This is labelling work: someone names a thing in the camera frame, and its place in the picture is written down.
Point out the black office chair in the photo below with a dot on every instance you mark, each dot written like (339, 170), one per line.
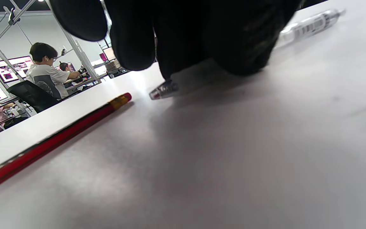
(33, 95)

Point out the clear retractable pen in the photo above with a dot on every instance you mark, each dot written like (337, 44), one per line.
(310, 25)

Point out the person's left hand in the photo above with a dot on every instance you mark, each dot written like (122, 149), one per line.
(202, 28)

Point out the aluminium frame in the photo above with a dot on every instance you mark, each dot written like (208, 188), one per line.
(75, 45)

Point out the red pencil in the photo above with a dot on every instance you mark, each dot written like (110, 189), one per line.
(59, 136)

